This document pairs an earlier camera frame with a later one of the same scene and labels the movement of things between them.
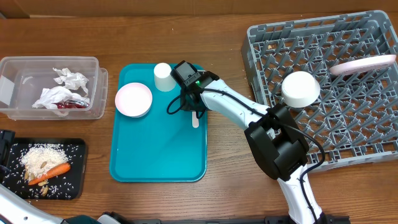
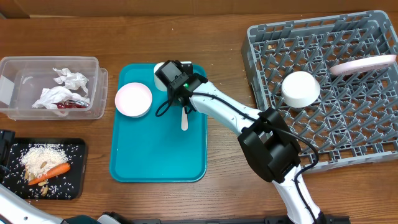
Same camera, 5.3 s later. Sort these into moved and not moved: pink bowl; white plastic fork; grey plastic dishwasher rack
Moved: white plastic fork
Not moved: pink bowl; grey plastic dishwasher rack
